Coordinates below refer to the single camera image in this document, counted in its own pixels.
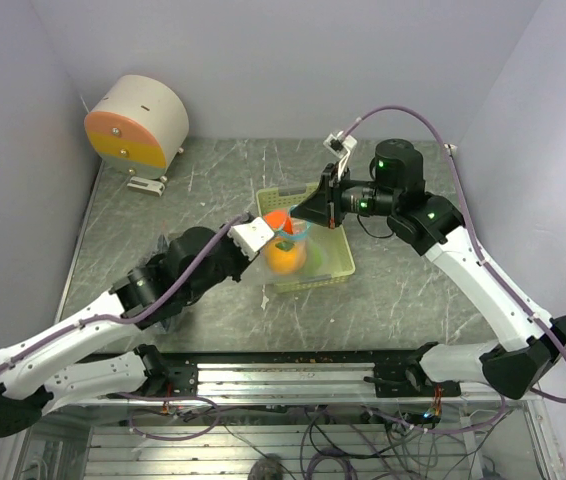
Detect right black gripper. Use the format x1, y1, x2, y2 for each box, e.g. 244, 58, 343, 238
291, 161, 399, 229

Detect white corner clip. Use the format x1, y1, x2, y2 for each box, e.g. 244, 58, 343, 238
445, 143, 458, 155

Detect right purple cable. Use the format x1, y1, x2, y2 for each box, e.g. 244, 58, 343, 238
337, 104, 566, 404

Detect loose wires under table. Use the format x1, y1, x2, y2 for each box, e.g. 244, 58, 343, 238
127, 389, 514, 480

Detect yellow-orange peach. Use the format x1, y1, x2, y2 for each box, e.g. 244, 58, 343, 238
263, 236, 307, 275

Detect blue-zipper clear bag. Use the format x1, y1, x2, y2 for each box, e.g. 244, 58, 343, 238
242, 207, 338, 286

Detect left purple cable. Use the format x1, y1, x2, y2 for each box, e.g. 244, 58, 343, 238
0, 212, 254, 434

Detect orange fruit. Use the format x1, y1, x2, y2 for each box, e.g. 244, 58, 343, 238
263, 209, 294, 235

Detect cylindrical drawer box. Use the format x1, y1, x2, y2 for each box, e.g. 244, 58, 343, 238
84, 74, 190, 181

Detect green apple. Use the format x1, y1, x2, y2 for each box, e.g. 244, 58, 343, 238
306, 244, 326, 272

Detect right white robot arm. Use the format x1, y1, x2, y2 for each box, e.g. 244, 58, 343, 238
291, 135, 566, 399

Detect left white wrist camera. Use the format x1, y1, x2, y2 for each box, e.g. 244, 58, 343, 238
228, 217, 275, 261

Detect aluminium rail frame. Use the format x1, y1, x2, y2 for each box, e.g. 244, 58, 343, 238
7, 350, 566, 479

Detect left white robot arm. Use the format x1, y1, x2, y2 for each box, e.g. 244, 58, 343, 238
0, 226, 263, 438

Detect purple cable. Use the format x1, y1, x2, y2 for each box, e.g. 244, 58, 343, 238
0, 212, 254, 434
337, 104, 566, 404

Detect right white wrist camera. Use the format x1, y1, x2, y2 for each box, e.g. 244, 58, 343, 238
323, 131, 357, 179

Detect small silver metal bracket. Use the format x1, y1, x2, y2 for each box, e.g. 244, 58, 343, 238
127, 176, 165, 197

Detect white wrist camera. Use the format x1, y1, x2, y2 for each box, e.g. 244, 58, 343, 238
228, 217, 275, 261
323, 131, 357, 179

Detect yellow-green perforated plastic basket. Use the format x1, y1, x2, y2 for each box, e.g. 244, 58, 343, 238
252, 182, 355, 292

